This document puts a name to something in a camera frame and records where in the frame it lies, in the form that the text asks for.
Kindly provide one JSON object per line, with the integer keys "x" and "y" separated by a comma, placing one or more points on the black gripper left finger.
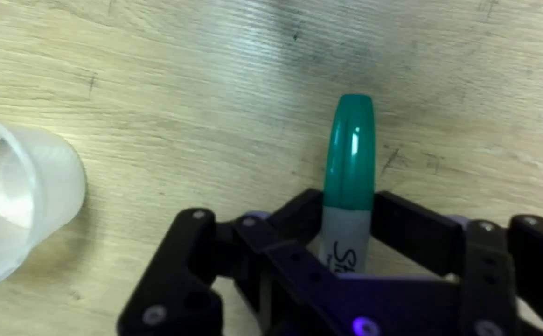
{"x": 265, "y": 258}

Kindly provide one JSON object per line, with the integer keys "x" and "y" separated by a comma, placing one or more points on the green capped marker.
{"x": 349, "y": 185}

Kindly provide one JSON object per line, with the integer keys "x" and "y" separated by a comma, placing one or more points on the translucent plastic cup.
{"x": 41, "y": 189}

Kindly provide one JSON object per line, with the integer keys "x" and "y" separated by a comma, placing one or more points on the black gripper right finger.
{"x": 487, "y": 278}

